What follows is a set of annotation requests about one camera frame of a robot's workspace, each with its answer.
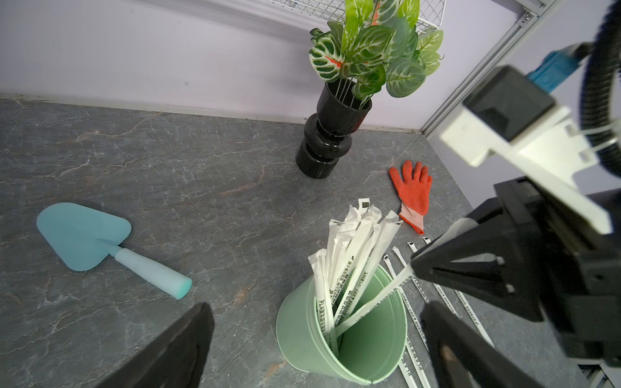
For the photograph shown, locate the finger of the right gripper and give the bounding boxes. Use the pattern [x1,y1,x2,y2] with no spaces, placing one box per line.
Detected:
[410,198,544,323]

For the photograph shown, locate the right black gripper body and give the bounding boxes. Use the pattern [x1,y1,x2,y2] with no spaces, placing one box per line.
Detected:
[494,177,620,366]

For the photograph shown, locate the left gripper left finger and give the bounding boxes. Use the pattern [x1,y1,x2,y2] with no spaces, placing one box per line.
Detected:
[98,302,214,387]

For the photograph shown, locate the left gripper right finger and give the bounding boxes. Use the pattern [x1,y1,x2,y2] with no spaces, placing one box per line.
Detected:
[420,302,541,387]

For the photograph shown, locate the white straw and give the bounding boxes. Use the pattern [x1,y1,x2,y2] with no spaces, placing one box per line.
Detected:
[382,254,433,388]
[398,357,417,388]
[333,217,479,338]
[408,242,458,316]
[391,247,430,303]
[420,236,496,349]

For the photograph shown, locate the green cylindrical storage cup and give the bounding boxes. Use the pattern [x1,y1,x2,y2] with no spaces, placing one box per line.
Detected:
[275,264,409,386]

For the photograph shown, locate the bundle of wrapped white straws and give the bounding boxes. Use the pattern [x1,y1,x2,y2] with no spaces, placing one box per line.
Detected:
[308,198,403,356]

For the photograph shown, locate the red work glove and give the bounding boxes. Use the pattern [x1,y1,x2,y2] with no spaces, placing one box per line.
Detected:
[388,160,433,234]

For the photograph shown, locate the teal garden trowel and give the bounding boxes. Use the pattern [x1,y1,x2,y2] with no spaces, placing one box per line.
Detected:
[37,202,192,299]

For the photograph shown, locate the black vase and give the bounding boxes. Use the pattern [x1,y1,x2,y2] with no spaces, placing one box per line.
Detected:
[296,81,372,179]

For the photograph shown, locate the green artificial plant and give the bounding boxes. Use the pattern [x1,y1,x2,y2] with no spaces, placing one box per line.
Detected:
[309,1,444,109]

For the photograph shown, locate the aluminium frame struts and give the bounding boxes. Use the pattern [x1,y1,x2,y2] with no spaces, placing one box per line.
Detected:
[420,0,564,137]

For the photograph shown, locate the white wire wall shelf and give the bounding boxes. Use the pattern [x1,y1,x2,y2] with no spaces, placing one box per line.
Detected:
[272,0,446,33]

